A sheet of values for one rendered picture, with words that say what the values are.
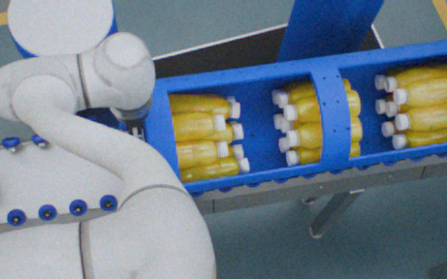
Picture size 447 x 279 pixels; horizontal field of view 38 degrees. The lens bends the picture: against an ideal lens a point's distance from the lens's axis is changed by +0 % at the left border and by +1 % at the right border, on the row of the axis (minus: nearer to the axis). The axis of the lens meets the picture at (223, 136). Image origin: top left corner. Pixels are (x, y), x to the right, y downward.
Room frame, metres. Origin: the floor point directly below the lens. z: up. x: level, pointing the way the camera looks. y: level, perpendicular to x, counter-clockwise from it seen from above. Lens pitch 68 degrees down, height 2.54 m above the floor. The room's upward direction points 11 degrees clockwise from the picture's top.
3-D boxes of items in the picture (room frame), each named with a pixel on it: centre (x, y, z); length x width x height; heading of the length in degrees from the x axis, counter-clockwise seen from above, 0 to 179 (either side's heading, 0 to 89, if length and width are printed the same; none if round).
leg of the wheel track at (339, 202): (0.71, -0.44, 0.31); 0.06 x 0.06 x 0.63; 20
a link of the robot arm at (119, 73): (0.52, 0.21, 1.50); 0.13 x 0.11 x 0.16; 112
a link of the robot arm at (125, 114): (0.52, 0.20, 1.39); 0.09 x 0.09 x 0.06
